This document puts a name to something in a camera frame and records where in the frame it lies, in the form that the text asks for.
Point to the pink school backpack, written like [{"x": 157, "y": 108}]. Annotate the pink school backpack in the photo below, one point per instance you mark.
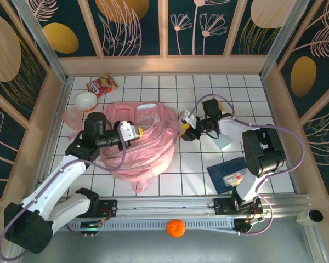
[{"x": 142, "y": 153}]

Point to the dark blue book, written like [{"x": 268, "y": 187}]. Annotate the dark blue book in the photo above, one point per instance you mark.
[{"x": 222, "y": 167}]

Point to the black control board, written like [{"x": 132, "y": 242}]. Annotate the black control board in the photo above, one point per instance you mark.
[
  {"x": 91, "y": 227},
  {"x": 246, "y": 224}
]

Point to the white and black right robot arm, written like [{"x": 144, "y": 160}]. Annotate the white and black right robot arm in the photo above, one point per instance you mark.
[{"x": 246, "y": 189}]

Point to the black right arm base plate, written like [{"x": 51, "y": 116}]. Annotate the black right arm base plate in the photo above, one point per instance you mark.
[{"x": 222, "y": 205}]

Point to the aluminium side rail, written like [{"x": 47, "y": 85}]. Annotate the aluminium side rail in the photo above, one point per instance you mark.
[{"x": 53, "y": 137}]

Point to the red and yellow snack bag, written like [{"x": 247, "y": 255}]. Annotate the red and yellow snack bag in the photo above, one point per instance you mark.
[{"x": 101, "y": 86}]

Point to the black knob on grey block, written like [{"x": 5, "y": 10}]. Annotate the black knob on grey block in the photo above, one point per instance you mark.
[{"x": 315, "y": 216}]

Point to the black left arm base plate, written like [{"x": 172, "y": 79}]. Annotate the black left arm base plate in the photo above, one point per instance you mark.
[{"x": 109, "y": 208}]

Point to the orange ball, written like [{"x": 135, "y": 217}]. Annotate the orange ball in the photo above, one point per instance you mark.
[{"x": 175, "y": 228}]

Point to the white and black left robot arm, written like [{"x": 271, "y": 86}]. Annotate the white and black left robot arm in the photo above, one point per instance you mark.
[{"x": 57, "y": 180}]

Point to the translucent pink plastic cup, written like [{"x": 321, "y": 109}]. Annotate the translucent pink plastic cup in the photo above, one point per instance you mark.
[{"x": 71, "y": 117}]

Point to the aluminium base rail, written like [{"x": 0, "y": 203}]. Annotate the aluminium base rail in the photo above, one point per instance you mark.
[{"x": 167, "y": 205}]

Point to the white bowl with orange outside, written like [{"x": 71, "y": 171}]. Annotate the white bowl with orange outside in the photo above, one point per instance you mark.
[{"x": 85, "y": 100}]

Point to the aluminium frame post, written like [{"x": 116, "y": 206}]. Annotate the aluminium frame post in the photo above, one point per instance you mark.
[
  {"x": 41, "y": 38},
  {"x": 285, "y": 35}
]

